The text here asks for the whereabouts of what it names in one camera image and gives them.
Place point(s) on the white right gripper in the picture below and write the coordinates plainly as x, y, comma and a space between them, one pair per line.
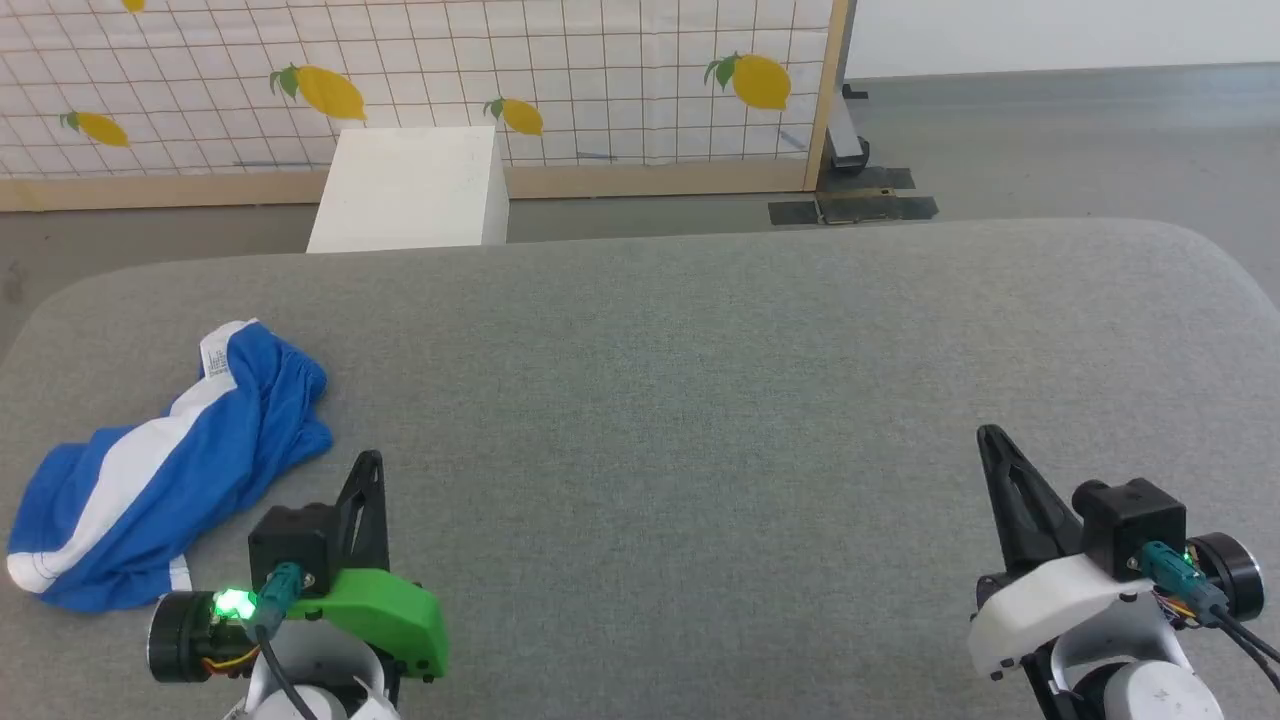
1040, 605

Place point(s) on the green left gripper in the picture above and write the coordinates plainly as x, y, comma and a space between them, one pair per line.
390, 610

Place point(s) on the blue and white basketball shorts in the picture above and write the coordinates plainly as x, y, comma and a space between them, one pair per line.
250, 420

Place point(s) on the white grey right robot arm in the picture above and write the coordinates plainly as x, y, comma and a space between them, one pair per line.
1150, 695

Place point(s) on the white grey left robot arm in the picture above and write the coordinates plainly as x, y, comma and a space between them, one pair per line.
180, 640

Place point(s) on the white box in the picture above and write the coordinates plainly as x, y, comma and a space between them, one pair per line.
410, 190

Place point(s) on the black floor plate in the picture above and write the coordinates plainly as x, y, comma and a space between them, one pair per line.
860, 207

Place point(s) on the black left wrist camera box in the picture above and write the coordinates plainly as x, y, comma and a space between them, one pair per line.
290, 540

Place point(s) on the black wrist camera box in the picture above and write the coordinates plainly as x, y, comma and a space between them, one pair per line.
1135, 520
290, 540

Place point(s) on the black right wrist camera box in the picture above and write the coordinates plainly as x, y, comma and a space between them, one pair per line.
1135, 520

